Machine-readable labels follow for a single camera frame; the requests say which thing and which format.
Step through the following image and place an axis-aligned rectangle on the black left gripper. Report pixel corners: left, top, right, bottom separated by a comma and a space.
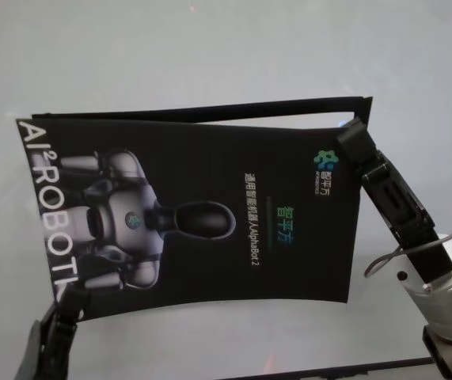
13, 286, 93, 380

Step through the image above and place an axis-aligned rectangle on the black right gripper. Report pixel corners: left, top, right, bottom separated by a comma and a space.
335, 116, 452, 285

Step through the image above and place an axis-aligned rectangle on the black robot print poster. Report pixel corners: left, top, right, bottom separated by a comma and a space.
14, 114, 360, 322

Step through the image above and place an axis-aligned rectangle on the short black tape strip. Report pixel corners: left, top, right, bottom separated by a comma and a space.
351, 98, 371, 130

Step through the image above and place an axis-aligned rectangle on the thin grey cable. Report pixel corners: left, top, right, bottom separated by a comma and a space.
363, 220, 452, 278

